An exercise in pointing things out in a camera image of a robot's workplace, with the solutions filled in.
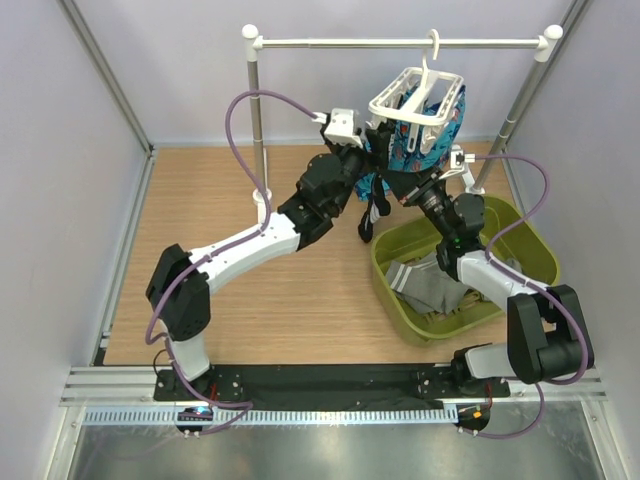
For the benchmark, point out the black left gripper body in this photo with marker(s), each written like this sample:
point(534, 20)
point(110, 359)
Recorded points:
point(374, 158)

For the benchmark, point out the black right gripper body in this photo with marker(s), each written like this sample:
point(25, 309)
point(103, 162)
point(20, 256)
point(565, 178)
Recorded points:
point(425, 182)

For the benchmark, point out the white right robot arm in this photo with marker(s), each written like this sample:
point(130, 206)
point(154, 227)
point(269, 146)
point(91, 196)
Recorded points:
point(547, 339)

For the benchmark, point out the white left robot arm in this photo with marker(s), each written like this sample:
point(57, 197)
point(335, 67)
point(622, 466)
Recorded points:
point(183, 282)

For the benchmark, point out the white clip hanger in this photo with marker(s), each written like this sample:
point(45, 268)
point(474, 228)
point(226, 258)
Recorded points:
point(404, 99)

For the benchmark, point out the green plastic basket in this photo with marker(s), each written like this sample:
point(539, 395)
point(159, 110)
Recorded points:
point(417, 238)

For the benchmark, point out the white clothes rack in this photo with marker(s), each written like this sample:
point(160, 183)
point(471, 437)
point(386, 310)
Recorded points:
point(543, 46)

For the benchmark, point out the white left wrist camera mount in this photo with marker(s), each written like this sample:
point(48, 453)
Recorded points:
point(338, 127)

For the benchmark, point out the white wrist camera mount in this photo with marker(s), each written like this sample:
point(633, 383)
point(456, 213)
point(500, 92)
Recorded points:
point(460, 166)
point(338, 127)

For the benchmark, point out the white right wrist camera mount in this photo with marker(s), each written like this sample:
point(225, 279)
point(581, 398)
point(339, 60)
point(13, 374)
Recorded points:
point(460, 166)

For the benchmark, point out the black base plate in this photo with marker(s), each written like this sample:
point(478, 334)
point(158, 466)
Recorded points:
point(341, 386)

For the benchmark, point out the aluminium frame rail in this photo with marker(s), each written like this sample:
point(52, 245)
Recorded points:
point(121, 385)

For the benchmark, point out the grey slotted cable duct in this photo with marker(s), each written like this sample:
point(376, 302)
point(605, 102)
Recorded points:
point(198, 416)

